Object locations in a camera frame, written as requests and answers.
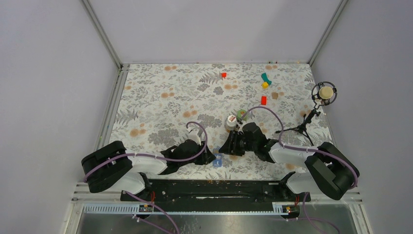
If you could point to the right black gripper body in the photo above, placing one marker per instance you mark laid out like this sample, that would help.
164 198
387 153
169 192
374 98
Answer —
250 146

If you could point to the white cap pill bottle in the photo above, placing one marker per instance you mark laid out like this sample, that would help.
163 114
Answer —
231 123

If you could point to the blue weekly pill organizer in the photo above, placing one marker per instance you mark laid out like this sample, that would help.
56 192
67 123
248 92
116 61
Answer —
217 162

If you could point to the green pill bottle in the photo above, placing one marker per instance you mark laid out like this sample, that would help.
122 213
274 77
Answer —
242 115

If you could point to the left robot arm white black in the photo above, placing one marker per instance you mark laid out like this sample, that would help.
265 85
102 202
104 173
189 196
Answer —
113 167

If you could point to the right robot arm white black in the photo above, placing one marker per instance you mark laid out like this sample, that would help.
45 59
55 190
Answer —
328 170

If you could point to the red rectangular block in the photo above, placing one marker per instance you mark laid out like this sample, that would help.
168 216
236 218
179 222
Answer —
263 100

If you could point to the brown wooden block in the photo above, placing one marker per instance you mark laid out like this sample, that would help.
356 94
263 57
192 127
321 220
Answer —
275 95

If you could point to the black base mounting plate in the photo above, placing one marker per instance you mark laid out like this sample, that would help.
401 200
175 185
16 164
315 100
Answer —
219 195

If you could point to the floral patterned table mat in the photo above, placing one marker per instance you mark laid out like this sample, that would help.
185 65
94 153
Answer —
158 100

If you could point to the teal curved block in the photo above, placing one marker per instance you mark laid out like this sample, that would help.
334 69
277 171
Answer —
265 78

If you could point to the microphone on tripod stand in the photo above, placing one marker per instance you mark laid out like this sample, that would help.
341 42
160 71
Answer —
322 94

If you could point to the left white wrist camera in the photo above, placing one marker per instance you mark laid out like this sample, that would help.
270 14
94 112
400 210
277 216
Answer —
195 135

